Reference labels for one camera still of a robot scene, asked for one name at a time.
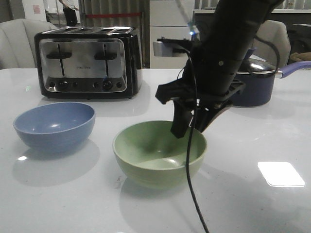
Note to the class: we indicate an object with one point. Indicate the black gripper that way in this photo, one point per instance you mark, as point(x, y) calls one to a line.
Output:
point(186, 94)

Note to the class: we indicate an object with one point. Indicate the green bowl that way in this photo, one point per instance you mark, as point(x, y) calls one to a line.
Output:
point(151, 156)

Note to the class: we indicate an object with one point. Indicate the blue bowl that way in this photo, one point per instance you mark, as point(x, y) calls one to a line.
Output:
point(56, 129)

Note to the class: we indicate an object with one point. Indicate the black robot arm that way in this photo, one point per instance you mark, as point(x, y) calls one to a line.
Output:
point(207, 84)

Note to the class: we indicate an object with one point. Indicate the dark blue saucepan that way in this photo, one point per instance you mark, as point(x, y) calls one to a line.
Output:
point(259, 91)

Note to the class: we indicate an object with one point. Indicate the glass pot lid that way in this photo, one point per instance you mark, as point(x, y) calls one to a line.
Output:
point(254, 66)

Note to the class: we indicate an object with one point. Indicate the white refrigerator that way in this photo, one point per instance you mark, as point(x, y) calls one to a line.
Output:
point(167, 21)

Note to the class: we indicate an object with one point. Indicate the beige armchair right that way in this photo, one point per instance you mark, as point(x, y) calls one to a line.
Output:
point(276, 33)

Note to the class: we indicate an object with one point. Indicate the beige armchair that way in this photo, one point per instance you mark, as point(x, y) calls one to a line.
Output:
point(17, 42)
point(276, 33)

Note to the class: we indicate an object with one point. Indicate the wicker basket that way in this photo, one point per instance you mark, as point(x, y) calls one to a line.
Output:
point(299, 57)

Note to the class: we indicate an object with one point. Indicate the black and chrome toaster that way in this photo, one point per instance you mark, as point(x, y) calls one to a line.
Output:
point(89, 62)

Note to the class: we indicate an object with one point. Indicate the red barrier belt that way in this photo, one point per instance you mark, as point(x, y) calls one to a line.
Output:
point(115, 15)

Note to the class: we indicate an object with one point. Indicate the person in background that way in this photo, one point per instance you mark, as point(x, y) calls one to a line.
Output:
point(69, 9)

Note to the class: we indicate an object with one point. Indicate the beige armchair left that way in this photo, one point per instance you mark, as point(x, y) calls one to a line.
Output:
point(17, 42)

